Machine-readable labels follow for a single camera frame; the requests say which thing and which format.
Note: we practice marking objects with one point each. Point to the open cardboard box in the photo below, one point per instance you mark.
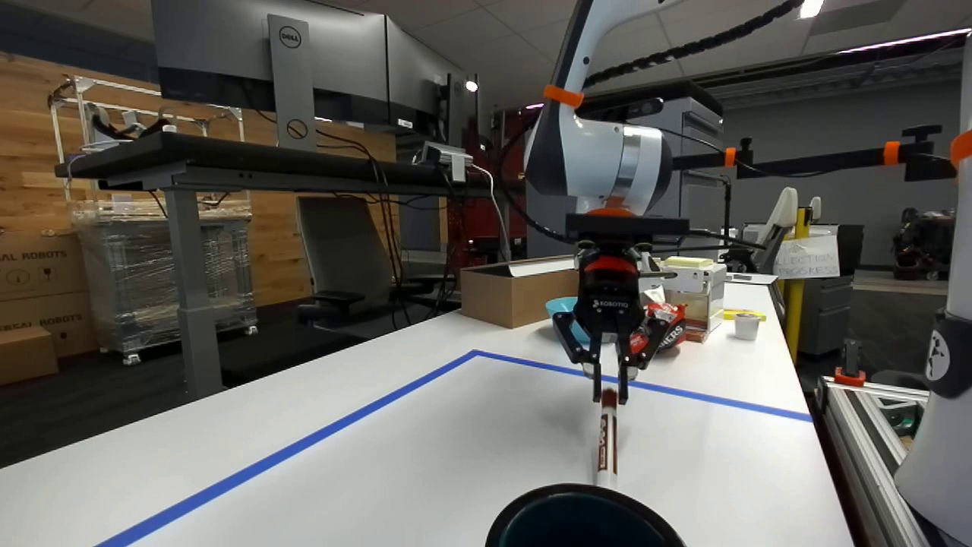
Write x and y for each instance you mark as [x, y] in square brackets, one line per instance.
[511, 293]

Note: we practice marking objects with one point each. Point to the white carton box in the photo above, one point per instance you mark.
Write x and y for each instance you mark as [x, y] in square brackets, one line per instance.
[699, 284]

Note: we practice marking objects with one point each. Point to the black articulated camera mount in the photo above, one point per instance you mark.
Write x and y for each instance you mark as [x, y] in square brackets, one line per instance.
[808, 158]

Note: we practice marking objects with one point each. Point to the dark teal mug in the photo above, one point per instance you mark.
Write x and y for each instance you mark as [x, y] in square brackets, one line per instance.
[581, 521]

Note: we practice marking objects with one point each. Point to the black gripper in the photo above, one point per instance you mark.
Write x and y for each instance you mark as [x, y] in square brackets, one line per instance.
[608, 293]

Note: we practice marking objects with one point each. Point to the dark smaller monitor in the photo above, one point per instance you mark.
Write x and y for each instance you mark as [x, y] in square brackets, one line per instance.
[428, 76]

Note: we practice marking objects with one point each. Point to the white power strip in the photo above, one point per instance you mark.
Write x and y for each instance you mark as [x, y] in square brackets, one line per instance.
[451, 158]

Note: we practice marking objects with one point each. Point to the grey Dell monitor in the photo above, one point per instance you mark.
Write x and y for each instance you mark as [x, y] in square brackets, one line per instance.
[233, 50]

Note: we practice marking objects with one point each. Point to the ceiling light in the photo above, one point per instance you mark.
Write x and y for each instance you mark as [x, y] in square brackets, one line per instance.
[808, 6]

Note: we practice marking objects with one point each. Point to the red and white marker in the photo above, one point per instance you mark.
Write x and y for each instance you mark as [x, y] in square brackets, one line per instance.
[608, 435]

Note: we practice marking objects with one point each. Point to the grey monitor stand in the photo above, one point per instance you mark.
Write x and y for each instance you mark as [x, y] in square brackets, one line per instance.
[292, 79]

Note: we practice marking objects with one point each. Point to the small white cup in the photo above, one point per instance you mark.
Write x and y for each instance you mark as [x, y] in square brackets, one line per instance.
[745, 322]

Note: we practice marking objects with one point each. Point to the plastic wrapped cart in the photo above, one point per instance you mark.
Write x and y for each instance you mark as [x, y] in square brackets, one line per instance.
[167, 279]

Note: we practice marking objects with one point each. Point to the black machine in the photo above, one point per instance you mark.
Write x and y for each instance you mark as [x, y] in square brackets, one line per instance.
[921, 240]

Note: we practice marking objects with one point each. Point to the black office chair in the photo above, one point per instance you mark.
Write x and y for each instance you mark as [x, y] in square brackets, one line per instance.
[350, 262]

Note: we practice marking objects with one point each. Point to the black knob with red base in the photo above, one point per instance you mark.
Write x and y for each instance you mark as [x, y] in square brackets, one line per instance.
[849, 367]

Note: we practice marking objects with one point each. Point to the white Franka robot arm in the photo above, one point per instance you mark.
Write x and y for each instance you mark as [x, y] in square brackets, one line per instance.
[608, 161]

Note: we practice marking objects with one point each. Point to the teal plastic item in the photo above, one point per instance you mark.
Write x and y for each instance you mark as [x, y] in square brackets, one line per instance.
[564, 307]

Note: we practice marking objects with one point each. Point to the aluminium profile base frame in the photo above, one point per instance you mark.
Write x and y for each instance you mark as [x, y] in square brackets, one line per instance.
[871, 446]

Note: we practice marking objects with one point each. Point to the small cardboard box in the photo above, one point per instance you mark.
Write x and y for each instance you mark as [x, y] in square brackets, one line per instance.
[26, 353]

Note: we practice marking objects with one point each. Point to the red cabinet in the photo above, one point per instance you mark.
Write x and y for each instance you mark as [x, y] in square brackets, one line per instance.
[474, 201]

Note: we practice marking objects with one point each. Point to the black standing desk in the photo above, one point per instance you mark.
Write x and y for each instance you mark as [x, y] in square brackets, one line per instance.
[254, 161]

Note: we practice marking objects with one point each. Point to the long blue tape strip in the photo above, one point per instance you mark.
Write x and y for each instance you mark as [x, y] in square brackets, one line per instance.
[306, 441]

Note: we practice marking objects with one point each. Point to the white chair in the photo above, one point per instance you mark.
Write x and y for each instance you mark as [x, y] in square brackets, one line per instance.
[778, 213]

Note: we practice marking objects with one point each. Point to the red and black tool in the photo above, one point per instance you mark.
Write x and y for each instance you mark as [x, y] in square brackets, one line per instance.
[665, 322]

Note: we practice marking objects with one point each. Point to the yellow post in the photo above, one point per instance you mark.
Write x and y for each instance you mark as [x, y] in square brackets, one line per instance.
[797, 304]

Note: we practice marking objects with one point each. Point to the short blue tape strip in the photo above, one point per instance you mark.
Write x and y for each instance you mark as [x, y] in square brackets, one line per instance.
[699, 396]

